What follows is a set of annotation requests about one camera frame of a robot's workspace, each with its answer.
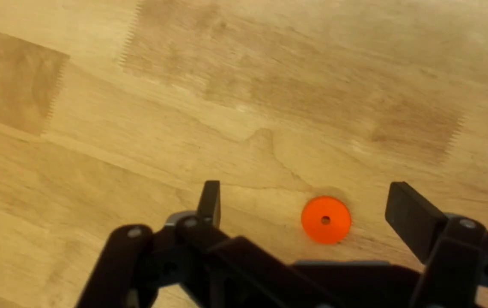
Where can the orange disc with hole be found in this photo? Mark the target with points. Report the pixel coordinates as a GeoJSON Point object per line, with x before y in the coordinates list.
{"type": "Point", "coordinates": [326, 220]}

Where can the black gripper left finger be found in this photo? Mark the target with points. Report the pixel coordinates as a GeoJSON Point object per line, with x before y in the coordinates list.
{"type": "Point", "coordinates": [141, 257]}

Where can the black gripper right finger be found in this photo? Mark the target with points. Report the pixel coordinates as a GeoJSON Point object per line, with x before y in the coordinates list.
{"type": "Point", "coordinates": [454, 257]}

